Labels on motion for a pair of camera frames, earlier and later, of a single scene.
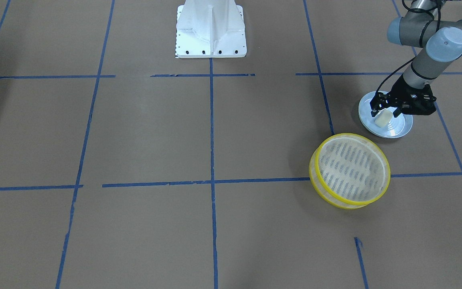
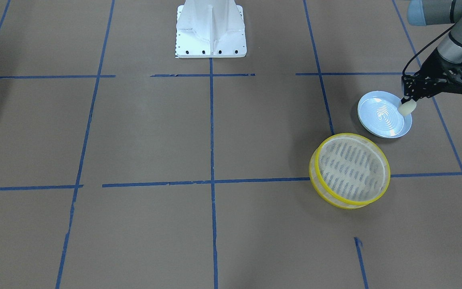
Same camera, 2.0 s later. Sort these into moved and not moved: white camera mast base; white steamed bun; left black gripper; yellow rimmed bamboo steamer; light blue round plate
Moved: white steamed bun; left black gripper
Not moved: yellow rimmed bamboo steamer; light blue round plate; white camera mast base
